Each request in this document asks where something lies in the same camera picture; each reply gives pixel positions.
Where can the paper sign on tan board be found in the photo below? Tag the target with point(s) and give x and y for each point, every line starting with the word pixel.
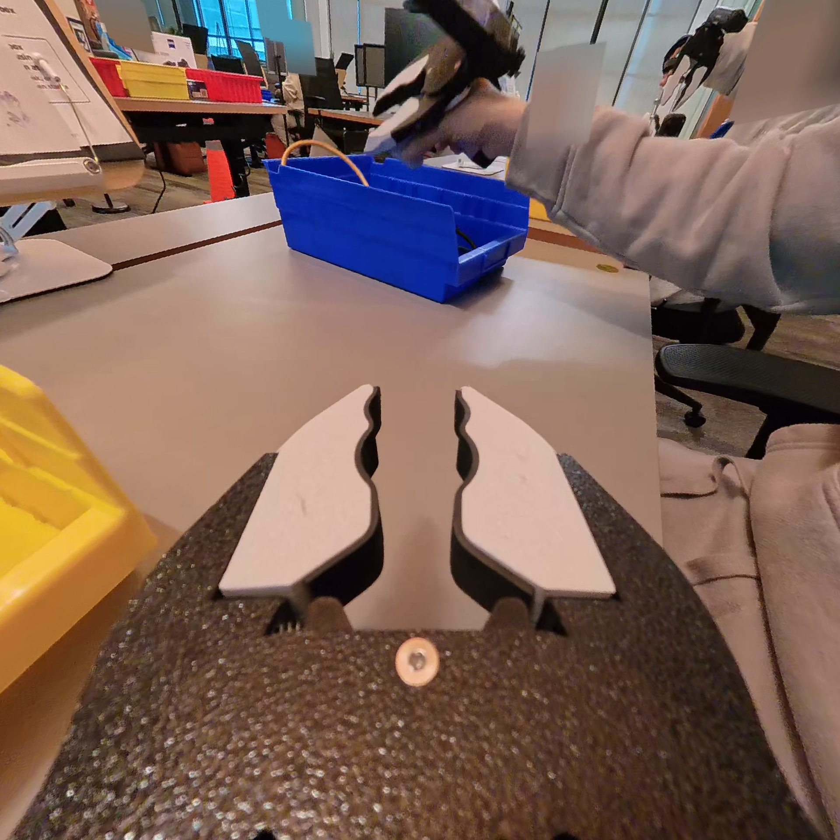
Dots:
pixel 46 85

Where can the black mesh office chair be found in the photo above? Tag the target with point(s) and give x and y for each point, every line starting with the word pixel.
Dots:
pixel 754 380

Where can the yellow plastic bin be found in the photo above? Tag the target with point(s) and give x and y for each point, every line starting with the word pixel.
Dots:
pixel 59 525

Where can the background wooden table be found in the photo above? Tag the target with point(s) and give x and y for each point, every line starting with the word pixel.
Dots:
pixel 197 108

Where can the person's beige sweatshirt torso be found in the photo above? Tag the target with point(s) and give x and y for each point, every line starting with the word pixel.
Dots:
pixel 774 623

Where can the yellow storage bin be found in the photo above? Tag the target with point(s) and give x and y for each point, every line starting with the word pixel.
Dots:
pixel 154 80

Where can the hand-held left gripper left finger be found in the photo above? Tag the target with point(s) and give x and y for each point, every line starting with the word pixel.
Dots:
pixel 308 499

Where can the person's right forearm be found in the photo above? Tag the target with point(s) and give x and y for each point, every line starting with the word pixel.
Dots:
pixel 689 210

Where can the orange traffic cone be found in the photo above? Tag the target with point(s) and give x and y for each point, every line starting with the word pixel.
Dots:
pixel 221 174

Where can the blue plastic bin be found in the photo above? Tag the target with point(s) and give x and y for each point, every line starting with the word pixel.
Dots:
pixel 367 229

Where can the silver stand base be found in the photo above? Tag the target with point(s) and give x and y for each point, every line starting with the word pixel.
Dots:
pixel 46 269

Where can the black hand-shaped device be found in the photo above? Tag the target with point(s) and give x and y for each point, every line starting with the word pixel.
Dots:
pixel 705 46

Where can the black computer monitor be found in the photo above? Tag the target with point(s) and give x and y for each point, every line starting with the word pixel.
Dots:
pixel 371 65

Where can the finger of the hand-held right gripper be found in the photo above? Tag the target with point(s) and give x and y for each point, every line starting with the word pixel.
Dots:
pixel 426 82
pixel 403 136

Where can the long red storage bin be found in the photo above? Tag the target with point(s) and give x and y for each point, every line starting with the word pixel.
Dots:
pixel 226 85

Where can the grey desk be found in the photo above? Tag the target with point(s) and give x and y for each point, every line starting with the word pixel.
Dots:
pixel 262 328

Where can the person's right hand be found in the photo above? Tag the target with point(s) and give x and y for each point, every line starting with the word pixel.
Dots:
pixel 479 124

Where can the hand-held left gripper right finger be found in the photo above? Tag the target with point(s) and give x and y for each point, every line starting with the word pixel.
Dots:
pixel 525 505

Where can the small red storage bin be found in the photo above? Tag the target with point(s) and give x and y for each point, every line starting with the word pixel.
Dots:
pixel 108 75

